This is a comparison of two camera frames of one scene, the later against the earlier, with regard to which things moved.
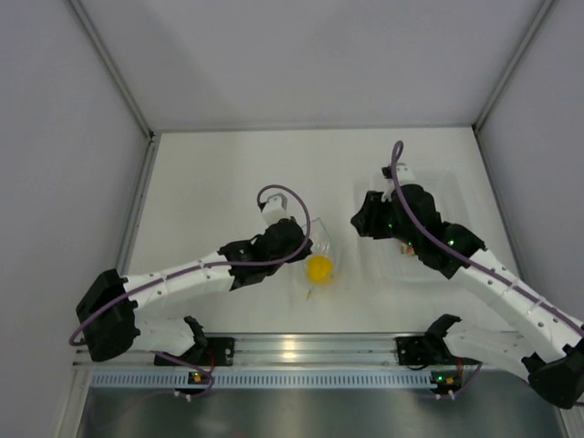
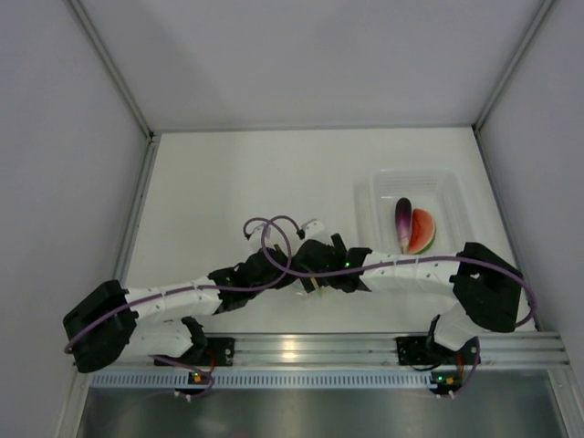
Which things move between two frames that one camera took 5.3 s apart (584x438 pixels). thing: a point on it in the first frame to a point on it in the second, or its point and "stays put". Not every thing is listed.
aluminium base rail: x=325 y=349 stays put
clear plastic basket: x=382 y=260 stays put
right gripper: x=367 y=220 to x=337 y=243
